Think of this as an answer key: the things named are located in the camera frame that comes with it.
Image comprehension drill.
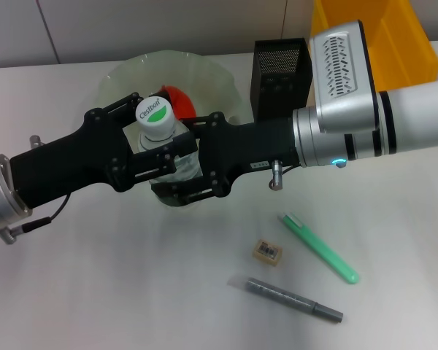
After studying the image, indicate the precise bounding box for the grey marker pen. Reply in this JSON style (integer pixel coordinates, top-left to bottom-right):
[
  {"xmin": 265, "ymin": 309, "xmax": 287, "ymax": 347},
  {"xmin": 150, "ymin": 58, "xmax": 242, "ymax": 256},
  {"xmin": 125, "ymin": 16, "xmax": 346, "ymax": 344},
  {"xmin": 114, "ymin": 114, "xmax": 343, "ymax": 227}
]
[{"xmin": 228, "ymin": 276, "xmax": 344, "ymax": 324}]

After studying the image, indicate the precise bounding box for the beige eraser with barcode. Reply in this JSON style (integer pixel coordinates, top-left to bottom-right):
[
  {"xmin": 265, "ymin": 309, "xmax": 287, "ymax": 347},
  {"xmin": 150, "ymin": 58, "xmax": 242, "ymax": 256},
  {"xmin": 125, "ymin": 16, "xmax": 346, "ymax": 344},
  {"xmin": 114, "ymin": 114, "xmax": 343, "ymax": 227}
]
[{"xmin": 252, "ymin": 238, "xmax": 283, "ymax": 267}]

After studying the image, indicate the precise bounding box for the yellow plastic bin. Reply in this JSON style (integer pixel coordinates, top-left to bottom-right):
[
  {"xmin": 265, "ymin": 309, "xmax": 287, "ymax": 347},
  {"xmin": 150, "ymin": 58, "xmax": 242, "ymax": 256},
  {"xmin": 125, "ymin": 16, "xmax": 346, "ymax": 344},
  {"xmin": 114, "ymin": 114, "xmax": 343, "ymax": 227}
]
[{"xmin": 309, "ymin": 0, "xmax": 438, "ymax": 93}]

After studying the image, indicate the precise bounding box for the orange fruit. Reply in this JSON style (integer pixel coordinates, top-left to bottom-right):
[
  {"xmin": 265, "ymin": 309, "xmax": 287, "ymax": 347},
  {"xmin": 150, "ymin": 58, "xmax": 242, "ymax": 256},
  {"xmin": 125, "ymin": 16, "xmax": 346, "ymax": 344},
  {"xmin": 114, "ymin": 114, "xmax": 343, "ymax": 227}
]
[{"xmin": 156, "ymin": 85, "xmax": 197, "ymax": 120}]

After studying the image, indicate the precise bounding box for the right gripper cable with plug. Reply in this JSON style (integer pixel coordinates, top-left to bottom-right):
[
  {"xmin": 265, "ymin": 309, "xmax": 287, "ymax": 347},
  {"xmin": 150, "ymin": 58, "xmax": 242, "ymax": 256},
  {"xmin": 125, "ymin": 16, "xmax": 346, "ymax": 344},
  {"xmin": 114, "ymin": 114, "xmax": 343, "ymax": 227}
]
[{"xmin": 269, "ymin": 158, "xmax": 297, "ymax": 192}]

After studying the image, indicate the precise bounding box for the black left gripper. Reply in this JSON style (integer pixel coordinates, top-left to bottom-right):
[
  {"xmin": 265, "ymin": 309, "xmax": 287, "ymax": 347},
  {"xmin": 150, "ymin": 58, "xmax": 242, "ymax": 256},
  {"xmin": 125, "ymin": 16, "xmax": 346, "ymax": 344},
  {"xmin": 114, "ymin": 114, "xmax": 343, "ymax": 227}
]
[{"xmin": 9, "ymin": 92, "xmax": 200, "ymax": 210}]

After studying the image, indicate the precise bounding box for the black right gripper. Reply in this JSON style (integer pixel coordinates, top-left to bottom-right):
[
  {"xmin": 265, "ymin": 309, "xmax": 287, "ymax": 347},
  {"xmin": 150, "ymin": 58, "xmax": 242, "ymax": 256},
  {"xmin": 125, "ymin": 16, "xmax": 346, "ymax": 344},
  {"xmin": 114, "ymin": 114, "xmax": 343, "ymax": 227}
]
[{"xmin": 150, "ymin": 112, "xmax": 301, "ymax": 206}]

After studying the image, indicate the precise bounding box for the gripper cable with plug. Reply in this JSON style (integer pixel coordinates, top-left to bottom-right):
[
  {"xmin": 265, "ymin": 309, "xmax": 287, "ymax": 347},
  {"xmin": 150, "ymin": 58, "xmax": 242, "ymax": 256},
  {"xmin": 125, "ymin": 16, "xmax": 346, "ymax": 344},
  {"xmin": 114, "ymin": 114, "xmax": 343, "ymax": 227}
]
[
  {"xmin": 0, "ymin": 134, "xmax": 73, "ymax": 245},
  {"xmin": 269, "ymin": 158, "xmax": 297, "ymax": 192}
]

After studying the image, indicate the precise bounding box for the left gripper cable with plug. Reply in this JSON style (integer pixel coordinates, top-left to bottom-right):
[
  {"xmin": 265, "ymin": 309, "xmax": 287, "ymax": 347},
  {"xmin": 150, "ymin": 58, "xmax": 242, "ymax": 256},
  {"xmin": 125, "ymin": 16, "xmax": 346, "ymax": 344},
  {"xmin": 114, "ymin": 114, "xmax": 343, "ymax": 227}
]
[{"xmin": 0, "ymin": 134, "xmax": 73, "ymax": 245}]

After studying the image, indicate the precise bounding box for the clear water bottle green label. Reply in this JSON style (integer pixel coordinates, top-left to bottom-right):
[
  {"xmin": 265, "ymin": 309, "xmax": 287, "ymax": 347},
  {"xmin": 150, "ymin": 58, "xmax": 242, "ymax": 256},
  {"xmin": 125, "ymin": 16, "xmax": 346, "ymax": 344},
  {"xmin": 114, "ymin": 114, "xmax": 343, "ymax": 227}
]
[{"xmin": 133, "ymin": 95, "xmax": 202, "ymax": 209}]

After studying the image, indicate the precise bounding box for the pale green glass fruit plate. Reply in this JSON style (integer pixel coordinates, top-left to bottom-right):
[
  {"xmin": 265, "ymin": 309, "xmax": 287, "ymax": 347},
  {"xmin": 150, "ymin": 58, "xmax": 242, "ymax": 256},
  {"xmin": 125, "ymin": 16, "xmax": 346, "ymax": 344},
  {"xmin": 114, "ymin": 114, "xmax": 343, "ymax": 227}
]
[{"xmin": 94, "ymin": 50, "xmax": 247, "ymax": 178}]

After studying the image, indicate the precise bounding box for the black mesh pen holder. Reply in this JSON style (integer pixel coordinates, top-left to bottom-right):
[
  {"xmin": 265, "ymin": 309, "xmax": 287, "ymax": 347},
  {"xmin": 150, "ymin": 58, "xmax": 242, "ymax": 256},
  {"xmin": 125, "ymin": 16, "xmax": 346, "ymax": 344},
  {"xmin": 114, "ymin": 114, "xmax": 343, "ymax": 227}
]
[{"xmin": 248, "ymin": 37, "xmax": 314, "ymax": 123}]

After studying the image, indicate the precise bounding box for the mint green pen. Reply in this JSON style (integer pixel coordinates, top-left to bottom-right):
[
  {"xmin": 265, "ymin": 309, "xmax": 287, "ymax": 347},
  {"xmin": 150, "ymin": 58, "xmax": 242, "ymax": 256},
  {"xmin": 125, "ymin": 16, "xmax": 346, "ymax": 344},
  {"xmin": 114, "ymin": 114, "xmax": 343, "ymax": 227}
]
[{"xmin": 277, "ymin": 211, "xmax": 361, "ymax": 285}]

